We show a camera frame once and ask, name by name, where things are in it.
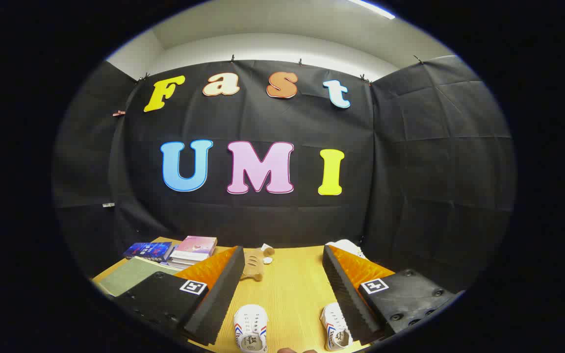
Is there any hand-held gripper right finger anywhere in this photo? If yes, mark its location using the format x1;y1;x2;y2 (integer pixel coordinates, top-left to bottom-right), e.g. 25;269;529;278
323;245;457;345

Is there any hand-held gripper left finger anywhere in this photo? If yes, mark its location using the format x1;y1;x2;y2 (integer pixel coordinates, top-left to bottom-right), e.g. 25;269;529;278
114;246;245;346

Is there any white striped canvas shoe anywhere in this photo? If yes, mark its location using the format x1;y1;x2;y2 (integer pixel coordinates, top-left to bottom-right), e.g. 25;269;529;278
320;303;353;351
233;304;268;353

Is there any pale green fabric storage box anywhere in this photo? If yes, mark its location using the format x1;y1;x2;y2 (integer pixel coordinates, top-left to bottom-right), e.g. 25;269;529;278
97;256;182;298

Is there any brown plush toy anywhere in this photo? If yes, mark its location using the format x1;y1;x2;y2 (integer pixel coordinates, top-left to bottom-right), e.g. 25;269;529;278
240;248;276;282

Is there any white paged book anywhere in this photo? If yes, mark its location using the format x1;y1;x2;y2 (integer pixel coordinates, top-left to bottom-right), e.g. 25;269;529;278
167;255;209;270

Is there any white packet red label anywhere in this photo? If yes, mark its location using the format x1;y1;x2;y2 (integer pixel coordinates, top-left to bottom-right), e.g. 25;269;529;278
327;239;364;258

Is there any pink cover book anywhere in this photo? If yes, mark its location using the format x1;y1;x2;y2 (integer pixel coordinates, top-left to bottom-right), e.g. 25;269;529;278
172;236;218;260

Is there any dark blue book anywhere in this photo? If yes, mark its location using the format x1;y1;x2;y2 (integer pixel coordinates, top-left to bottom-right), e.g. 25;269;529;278
124;242;175;263

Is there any black backdrop cloth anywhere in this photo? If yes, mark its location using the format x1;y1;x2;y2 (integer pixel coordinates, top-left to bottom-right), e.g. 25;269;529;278
53;55;516;295

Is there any ceiling light strip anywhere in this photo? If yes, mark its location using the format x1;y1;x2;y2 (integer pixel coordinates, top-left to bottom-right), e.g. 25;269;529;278
346;0;396;20

